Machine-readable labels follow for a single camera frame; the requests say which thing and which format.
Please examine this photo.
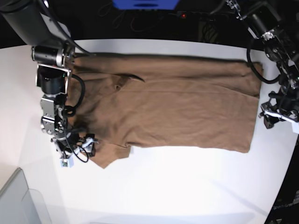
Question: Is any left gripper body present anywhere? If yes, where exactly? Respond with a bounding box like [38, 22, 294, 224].
[258, 92, 299, 123]

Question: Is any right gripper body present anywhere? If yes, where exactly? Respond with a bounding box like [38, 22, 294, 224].
[51, 132, 99, 160]

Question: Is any brown t-shirt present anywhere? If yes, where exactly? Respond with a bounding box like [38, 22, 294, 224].
[70, 54, 261, 168]

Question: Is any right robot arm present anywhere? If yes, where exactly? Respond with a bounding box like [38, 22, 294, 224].
[0, 0, 97, 167]

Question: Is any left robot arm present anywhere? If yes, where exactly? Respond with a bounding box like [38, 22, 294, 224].
[225, 0, 299, 133]

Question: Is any grey plastic bin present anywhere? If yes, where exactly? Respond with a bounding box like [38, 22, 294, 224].
[0, 168, 52, 224]

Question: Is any black power strip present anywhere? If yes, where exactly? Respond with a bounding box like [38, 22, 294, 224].
[174, 11, 230, 21]

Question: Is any blue panel with oval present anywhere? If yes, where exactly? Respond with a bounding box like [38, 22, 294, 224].
[113, 0, 179, 10]

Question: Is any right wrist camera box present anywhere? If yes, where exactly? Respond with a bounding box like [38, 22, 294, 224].
[60, 157, 74, 168]

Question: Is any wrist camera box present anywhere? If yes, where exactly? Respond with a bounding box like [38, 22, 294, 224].
[292, 122, 299, 134]
[60, 157, 74, 168]

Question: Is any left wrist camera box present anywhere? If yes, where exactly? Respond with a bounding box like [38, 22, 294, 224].
[292, 122, 299, 134]

